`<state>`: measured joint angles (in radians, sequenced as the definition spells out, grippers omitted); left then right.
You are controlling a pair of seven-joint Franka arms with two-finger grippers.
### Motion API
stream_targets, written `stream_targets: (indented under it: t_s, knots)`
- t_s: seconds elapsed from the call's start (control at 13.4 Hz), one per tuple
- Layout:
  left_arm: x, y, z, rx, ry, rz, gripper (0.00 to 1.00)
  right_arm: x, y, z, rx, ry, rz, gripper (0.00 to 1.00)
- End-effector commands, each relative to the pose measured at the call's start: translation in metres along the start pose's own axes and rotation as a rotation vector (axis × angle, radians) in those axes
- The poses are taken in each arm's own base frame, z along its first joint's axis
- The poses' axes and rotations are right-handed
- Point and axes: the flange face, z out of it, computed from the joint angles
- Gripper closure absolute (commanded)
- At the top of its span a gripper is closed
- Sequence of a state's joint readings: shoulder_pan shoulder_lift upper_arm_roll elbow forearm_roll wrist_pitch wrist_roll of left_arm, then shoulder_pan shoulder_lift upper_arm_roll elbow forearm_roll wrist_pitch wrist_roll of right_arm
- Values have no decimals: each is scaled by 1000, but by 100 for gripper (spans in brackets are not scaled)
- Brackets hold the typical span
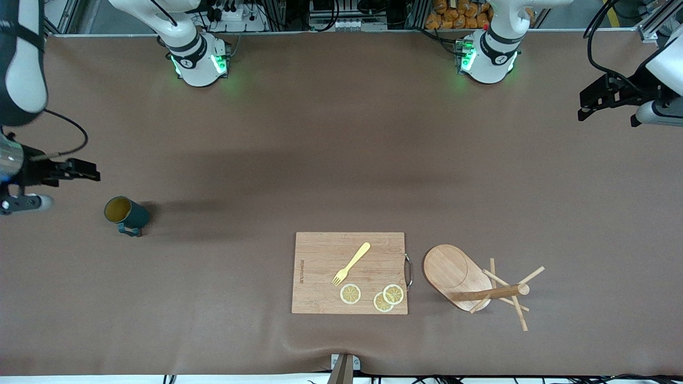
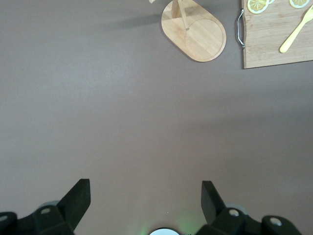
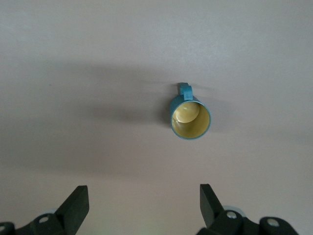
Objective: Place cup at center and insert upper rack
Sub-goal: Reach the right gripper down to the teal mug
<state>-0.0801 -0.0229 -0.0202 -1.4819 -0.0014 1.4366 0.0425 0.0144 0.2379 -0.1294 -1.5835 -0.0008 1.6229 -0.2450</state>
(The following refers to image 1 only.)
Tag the yellow plastic fork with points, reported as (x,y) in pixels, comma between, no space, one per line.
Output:
(353,261)

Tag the aluminium frame post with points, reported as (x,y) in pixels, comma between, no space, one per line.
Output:
(659,21)
(61,16)

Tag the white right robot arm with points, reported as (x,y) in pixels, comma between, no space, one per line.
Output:
(200,64)

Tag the orange packaged goods pile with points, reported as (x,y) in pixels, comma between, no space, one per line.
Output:
(453,16)

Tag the bamboo cutting board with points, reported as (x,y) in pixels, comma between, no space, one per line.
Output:
(320,256)

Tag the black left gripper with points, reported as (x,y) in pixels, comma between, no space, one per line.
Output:
(638,87)

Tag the dark green mug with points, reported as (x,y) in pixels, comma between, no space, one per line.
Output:
(136,213)

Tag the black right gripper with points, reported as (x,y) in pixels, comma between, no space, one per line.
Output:
(33,172)

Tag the lemon slice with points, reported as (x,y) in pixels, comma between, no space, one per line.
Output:
(380,305)
(394,294)
(350,294)

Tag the brown table mat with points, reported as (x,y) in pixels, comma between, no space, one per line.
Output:
(341,160)

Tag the wooden mug rack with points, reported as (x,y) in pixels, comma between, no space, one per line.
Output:
(448,272)

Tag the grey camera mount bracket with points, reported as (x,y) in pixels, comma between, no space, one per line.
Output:
(344,370)

